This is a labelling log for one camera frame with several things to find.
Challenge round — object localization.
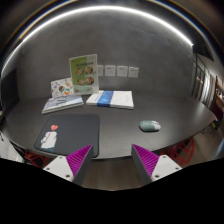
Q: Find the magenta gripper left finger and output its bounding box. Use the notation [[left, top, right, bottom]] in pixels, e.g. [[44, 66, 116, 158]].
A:
[[44, 145, 93, 186]]

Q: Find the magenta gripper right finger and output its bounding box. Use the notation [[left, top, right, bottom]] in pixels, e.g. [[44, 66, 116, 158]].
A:
[[131, 144, 181, 185]]

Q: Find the black mouse pad with cartoon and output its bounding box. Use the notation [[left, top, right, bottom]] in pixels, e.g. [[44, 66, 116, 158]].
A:
[[34, 114, 100, 157]]

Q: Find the red chair right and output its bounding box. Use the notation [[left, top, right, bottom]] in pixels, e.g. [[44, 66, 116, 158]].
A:
[[161, 138, 194, 166]]

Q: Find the red chair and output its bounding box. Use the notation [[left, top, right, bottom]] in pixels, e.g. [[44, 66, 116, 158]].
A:
[[161, 138, 194, 166], [22, 150, 50, 168]]

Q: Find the red chair left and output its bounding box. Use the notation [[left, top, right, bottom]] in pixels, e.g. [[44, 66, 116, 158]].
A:
[[22, 150, 50, 168]]

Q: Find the grey magazine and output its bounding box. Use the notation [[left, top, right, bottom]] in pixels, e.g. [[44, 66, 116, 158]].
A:
[[42, 95, 83, 114]]

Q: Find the white book with blue band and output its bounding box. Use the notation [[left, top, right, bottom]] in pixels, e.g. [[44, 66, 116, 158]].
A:
[[86, 90, 134, 109]]

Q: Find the small illustrated card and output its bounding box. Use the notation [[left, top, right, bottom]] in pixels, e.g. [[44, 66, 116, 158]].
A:
[[51, 78, 74, 98]]

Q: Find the green menu stand sign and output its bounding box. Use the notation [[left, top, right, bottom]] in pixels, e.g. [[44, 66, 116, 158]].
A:
[[69, 54, 99, 95]]

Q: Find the curved ceiling light strip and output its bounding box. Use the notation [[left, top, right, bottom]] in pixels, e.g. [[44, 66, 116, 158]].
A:
[[1, 5, 193, 77]]

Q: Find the white wall socket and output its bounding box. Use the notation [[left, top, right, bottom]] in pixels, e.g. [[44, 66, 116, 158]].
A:
[[128, 67, 139, 78], [117, 66, 128, 77], [98, 65, 104, 76], [105, 65, 116, 76]]

